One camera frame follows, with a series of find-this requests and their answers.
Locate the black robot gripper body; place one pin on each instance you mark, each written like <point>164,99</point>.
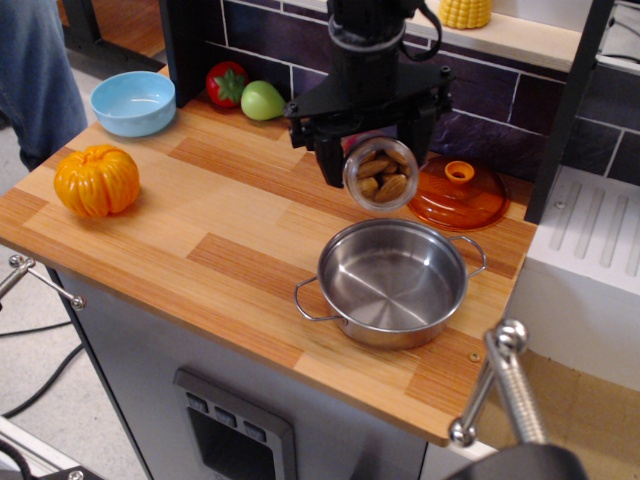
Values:
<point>367,88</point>

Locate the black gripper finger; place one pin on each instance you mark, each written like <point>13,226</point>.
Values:
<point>416,133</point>
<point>330,157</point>

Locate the almond jar with red label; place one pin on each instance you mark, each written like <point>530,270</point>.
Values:
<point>380,172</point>

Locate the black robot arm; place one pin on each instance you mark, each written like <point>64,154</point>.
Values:
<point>370,18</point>

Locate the orange glass pot lid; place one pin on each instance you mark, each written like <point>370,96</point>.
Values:
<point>457,195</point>

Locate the stainless steel pot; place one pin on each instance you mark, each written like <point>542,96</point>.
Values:
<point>392,283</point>

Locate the green toy pear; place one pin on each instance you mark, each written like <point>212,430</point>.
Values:
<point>261,101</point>

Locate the yellow toy corn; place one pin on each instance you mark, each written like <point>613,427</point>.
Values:
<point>465,14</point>

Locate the wooden shelf board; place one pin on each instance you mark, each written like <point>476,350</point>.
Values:
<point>518,39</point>

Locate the white toy sink drainer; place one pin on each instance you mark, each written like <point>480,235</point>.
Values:
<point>590,227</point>

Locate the light blue bowl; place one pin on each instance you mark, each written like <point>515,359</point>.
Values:
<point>134,104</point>

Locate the orange toy pumpkin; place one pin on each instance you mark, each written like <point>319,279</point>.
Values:
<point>98,181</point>

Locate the person in blue jeans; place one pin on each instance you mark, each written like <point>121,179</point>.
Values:
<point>39,95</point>

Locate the grey toy oven panel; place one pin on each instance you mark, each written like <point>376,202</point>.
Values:
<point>236,439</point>

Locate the black shelf post right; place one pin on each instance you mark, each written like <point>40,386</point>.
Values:
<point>577,82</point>

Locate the black shelf post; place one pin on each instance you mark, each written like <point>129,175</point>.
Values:
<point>577,82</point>
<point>188,27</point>

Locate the black shelf post left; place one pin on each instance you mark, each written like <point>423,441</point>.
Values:
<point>188,27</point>

